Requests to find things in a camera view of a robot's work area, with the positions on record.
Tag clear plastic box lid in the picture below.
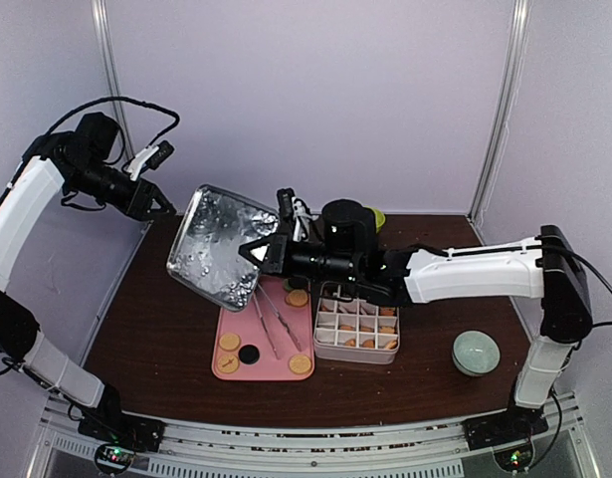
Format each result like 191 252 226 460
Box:
166 184 280 312

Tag lilac divided storage box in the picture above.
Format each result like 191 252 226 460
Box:
313 284 401 365

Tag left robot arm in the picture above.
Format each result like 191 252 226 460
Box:
0 113 175 442

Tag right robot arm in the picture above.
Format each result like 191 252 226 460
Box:
239 189 593 440

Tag round dotted biscuit far left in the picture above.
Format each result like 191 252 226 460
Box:
285 290 309 308

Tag round dotted biscuit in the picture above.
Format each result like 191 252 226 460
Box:
285 290 309 308
289 355 312 375
218 333 241 352

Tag pink plastic tray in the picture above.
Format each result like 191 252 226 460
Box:
211 277 314 381

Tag round dotted biscuit near left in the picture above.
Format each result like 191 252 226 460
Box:
218 333 241 352

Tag black sandwich cookie middle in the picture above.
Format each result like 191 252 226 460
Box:
238 345 261 365

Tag round dotted biscuit right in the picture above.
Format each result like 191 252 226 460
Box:
289 355 312 375

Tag dotted biscuit with red mark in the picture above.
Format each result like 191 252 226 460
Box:
216 354 240 374

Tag green plastic bowl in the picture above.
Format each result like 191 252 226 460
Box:
369 207 386 233

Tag pale celadon ceramic bowl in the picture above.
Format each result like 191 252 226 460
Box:
452 331 501 377

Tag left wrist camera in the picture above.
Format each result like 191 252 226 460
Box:
121 140 175 182

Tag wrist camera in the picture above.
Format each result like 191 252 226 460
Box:
277 188 317 242
121 140 175 182

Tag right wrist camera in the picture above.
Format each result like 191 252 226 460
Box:
277 188 317 242

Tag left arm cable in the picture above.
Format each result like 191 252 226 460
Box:
44 96 181 150

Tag left aluminium corner post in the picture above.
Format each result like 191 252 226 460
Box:
91 0 135 163

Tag aluminium corner post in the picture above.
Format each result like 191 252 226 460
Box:
91 0 135 163
469 0 531 227

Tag right aluminium corner post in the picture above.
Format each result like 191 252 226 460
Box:
469 0 531 227

